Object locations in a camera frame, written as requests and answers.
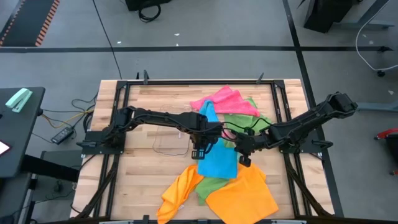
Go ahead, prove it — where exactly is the red and black chair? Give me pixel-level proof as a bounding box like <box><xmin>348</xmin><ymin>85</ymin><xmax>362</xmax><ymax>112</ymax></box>
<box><xmin>374</xmin><ymin>126</ymin><xmax>398</xmax><ymax>177</ymax></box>

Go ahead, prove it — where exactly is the grey table foot bar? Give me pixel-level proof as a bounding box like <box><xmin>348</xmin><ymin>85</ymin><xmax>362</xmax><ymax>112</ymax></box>
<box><xmin>357</xmin><ymin>101</ymin><xmax>398</xmax><ymax>113</ymax></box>

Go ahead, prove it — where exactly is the coiled black cable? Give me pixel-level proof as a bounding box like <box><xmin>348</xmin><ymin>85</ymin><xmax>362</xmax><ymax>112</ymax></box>
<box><xmin>137</xmin><ymin>2</ymin><xmax>162</xmax><ymax>24</ymax></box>

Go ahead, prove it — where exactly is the black equipment box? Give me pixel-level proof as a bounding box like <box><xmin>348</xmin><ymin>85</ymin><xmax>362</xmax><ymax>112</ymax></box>
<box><xmin>125</xmin><ymin>0</ymin><xmax>172</xmax><ymax>12</ymax></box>

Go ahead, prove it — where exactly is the long black floor cable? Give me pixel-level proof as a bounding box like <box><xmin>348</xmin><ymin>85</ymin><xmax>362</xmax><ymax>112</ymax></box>
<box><xmin>92</xmin><ymin>0</ymin><xmax>123</xmax><ymax>80</ymax></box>

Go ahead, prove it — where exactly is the black metal table frame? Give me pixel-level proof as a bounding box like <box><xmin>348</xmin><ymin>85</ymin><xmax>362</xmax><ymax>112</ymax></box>
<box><xmin>70</xmin><ymin>70</ymin><xmax>336</xmax><ymax>224</ymax></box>

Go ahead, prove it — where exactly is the green microfiber towel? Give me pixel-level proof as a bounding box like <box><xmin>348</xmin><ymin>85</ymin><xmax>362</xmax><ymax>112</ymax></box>
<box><xmin>223</xmin><ymin>98</ymin><xmax>274</xmax><ymax>149</ymax></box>
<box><xmin>195</xmin><ymin>177</ymin><xmax>231</xmax><ymax>205</ymax></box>

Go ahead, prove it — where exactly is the black side desk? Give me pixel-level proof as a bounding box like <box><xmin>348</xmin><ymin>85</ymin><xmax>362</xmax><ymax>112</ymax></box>
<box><xmin>0</xmin><ymin>86</ymin><xmax>46</xmax><ymax>179</ymax></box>

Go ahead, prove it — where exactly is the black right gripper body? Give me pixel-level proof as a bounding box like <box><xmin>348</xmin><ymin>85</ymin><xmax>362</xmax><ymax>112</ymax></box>
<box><xmin>234</xmin><ymin>132</ymin><xmax>271</xmax><ymax>156</ymax></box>

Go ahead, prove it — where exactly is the black desk base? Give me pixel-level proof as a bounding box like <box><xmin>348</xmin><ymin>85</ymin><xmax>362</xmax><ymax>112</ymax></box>
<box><xmin>303</xmin><ymin>0</ymin><xmax>361</xmax><ymax>34</ymax></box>

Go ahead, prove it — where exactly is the orange microfiber towel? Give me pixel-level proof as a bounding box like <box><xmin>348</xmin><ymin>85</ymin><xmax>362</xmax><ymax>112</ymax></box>
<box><xmin>205</xmin><ymin>163</ymin><xmax>280</xmax><ymax>224</ymax></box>
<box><xmin>156</xmin><ymin>164</ymin><xmax>205</xmax><ymax>224</ymax></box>

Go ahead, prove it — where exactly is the white cable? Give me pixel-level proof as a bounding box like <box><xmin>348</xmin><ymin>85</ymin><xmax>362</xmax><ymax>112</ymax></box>
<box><xmin>355</xmin><ymin>0</ymin><xmax>398</xmax><ymax>72</ymax></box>

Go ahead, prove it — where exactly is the black cable bundle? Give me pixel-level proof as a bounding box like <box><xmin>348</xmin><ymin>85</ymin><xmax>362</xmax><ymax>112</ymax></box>
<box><xmin>70</xmin><ymin>93</ymin><xmax>98</xmax><ymax>134</ymax></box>

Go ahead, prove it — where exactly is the yellow cable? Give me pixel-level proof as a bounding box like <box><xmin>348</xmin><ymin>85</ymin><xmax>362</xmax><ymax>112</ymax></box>
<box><xmin>41</xmin><ymin>108</ymin><xmax>95</xmax><ymax>129</ymax></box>

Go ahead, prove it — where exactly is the black desk underframe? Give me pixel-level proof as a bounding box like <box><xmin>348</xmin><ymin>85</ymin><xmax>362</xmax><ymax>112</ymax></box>
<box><xmin>0</xmin><ymin>151</ymin><xmax>82</xmax><ymax>224</ymax></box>

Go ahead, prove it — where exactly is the mint green stapler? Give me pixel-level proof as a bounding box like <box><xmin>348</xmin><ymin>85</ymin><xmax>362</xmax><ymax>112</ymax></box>
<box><xmin>5</xmin><ymin>88</ymin><xmax>34</xmax><ymax>113</ymax></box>

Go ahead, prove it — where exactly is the grey desk leg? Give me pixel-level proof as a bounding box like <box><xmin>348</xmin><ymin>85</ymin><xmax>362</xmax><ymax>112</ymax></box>
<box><xmin>338</xmin><ymin>0</ymin><xmax>396</xmax><ymax>31</ymax></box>

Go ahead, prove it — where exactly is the clear plastic bin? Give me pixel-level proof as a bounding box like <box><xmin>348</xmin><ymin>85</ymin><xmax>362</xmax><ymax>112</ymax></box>
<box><xmin>152</xmin><ymin>104</ymin><xmax>193</xmax><ymax>156</ymax></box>

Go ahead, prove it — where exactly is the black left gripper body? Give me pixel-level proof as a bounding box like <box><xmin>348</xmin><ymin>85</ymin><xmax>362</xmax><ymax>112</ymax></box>
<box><xmin>190</xmin><ymin>121</ymin><xmax>223</xmax><ymax>152</ymax></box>

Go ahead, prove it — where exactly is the black power adapter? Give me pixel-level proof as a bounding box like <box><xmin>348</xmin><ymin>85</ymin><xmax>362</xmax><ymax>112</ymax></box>
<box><xmin>50</xmin><ymin>126</ymin><xmax>75</xmax><ymax>146</ymax></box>

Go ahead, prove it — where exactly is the black mat with orange stripes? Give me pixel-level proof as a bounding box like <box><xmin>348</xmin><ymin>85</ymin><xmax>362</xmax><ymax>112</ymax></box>
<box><xmin>0</xmin><ymin>0</ymin><xmax>60</xmax><ymax>47</ymax></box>

